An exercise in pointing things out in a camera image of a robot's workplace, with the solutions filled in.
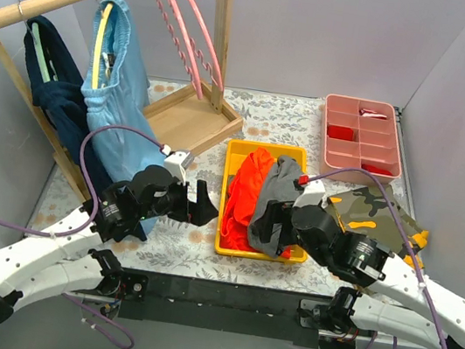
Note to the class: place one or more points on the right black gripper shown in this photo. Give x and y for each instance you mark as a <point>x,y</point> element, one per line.
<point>275,220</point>

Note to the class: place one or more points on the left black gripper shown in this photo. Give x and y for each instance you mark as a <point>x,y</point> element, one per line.
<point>186,202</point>

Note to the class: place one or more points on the grey drawstring shorts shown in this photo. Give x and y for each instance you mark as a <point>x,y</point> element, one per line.
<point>279,186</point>

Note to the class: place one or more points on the yellow plastic tray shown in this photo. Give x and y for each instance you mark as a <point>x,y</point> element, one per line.
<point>236,153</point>

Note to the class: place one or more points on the pink wire hanger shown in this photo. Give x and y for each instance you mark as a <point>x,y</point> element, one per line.
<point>196,14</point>
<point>175,24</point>

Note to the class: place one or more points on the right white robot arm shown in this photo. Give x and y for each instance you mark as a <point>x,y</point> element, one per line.
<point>382,294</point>

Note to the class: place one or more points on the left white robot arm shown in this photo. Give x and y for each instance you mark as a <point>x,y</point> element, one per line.
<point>67,256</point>

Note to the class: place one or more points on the orange shorts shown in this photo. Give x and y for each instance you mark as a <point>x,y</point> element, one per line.
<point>242,196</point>

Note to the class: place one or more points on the camouflage shorts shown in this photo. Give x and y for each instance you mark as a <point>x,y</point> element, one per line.
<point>363,211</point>

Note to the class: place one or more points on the light blue shorts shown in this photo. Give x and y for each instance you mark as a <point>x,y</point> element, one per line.
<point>120,98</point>

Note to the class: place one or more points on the navy blue shorts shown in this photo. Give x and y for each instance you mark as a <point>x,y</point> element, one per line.
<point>61,99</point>

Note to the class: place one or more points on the yellow hanger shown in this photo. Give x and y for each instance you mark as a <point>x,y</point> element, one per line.
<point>100,35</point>

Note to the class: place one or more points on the pale green hanger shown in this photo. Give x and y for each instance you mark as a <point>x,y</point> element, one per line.
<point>43,68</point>

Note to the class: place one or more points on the red cloth lower compartment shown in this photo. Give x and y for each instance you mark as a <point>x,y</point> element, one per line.
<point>380,171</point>

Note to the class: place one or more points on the red cloth compartment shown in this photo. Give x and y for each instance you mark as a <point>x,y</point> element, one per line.
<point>380,171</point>
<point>340,132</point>

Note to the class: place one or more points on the wooden clothes rack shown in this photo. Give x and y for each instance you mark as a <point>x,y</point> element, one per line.
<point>195,117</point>

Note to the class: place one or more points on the red cloth middle compartment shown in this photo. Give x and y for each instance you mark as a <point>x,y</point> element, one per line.
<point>340,132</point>

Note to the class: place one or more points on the pink compartment organizer box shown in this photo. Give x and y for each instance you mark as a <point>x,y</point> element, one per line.
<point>376,140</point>

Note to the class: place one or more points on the floral table mat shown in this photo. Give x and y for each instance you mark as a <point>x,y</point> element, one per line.
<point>182,249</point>

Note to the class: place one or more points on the red white cloth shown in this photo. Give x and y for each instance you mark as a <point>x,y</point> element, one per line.
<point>372,114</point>

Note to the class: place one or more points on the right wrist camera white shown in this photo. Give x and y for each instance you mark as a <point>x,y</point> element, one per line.
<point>310,192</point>

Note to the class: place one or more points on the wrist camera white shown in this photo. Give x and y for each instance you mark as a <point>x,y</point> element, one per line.
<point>177,162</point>
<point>310,192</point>

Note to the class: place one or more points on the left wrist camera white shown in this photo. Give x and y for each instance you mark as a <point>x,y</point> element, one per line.
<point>177,162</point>

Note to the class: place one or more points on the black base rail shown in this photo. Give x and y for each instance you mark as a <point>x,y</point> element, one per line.
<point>211,305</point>

